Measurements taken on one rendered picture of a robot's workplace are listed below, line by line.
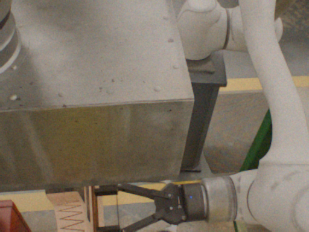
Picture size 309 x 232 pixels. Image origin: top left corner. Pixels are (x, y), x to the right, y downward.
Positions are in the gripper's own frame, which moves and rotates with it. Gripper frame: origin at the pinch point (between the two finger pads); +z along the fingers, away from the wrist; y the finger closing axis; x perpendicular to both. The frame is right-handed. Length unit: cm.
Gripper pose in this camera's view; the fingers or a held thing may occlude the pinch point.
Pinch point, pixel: (98, 211)
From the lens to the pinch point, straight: 74.5
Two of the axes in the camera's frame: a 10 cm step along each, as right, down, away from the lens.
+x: 0.7, -4.3, -9.0
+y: -1.1, -9.0, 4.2
